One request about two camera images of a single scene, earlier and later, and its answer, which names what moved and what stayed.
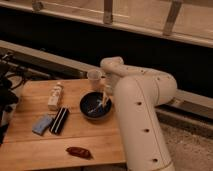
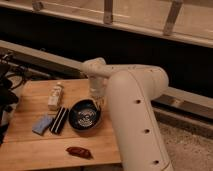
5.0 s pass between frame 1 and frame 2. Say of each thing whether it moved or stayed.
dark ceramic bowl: moved
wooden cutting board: stayed
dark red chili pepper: stayed
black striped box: stayed
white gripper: moved
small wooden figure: stayed
